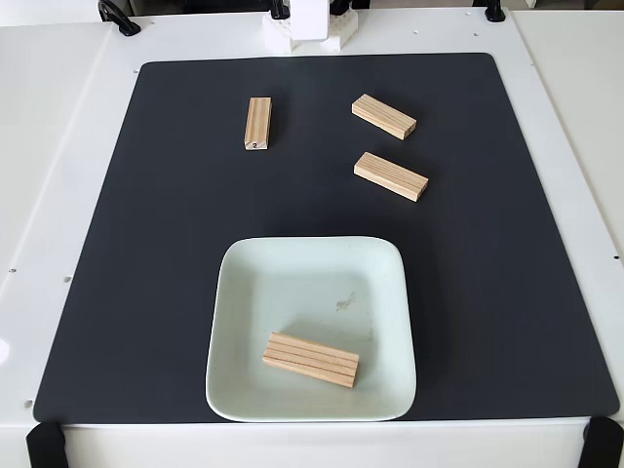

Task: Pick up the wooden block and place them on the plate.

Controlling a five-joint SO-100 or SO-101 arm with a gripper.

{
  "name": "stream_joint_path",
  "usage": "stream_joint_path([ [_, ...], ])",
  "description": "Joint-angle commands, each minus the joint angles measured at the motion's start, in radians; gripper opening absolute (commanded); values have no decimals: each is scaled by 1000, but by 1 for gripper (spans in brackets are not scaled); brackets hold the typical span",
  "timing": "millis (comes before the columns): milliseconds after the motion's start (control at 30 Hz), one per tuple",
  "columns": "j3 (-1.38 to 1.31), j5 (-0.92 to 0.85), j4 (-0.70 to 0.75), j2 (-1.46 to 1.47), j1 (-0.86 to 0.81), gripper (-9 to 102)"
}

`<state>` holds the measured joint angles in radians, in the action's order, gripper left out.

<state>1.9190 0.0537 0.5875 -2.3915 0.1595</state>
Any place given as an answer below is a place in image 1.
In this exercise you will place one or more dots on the wooden block marked 2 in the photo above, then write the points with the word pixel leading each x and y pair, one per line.
pixel 257 122

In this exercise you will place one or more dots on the grooved wooden block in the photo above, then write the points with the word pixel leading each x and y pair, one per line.
pixel 312 360
pixel 390 175

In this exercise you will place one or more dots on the wooden block marked 3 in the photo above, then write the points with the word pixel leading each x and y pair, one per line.
pixel 382 116

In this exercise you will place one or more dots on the pale green square plate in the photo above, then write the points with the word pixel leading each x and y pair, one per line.
pixel 302 283

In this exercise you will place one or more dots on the black table mat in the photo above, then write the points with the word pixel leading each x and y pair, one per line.
pixel 146 244

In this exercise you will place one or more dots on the black base clamp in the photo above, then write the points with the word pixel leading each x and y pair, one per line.
pixel 339 6
pixel 280 9

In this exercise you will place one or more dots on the black table clamp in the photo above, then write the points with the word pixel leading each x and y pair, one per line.
pixel 495 11
pixel 119 17

